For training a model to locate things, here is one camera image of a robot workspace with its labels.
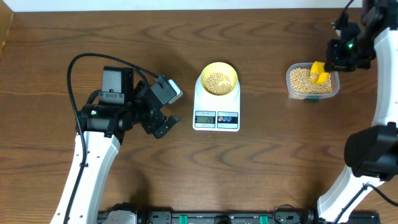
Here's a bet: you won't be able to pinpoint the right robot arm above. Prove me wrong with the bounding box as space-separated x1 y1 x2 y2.
313 0 397 223

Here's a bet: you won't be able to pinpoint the soybeans in bowl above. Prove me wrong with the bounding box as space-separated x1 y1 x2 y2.
204 72 233 95

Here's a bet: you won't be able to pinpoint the yellow measuring scoop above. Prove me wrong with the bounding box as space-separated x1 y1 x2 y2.
310 61 330 85

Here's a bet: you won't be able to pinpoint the yellow plastic bowl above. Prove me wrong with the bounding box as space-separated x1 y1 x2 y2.
200 62 238 94

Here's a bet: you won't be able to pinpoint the clear plastic container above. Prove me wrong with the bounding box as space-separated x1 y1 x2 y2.
286 63 340 100

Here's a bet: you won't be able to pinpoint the white digital kitchen scale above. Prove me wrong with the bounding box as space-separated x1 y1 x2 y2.
192 75 241 132

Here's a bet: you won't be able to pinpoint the soybeans in container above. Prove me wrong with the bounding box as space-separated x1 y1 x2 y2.
290 68 333 94

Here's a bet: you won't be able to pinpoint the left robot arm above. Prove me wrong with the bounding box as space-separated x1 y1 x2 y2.
52 67 183 223

